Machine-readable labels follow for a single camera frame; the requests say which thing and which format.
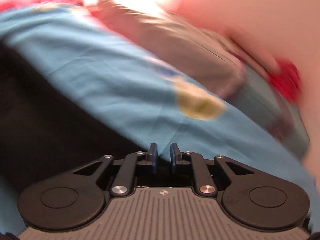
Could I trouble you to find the black ribbed pants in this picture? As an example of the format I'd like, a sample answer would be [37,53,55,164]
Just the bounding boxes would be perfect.
[1,45,142,192]

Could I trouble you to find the folded pink cloth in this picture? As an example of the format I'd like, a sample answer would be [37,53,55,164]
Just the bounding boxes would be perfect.
[224,27,280,79]

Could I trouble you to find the grey beige pillow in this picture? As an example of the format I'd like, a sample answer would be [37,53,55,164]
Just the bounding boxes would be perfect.
[81,0,246,98]

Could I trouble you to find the folded red cloth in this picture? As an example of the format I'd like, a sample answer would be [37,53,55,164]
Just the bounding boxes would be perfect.
[268,59,302,104]

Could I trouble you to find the blue floral bed sheet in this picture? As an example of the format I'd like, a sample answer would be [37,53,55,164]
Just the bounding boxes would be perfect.
[1,3,319,230]

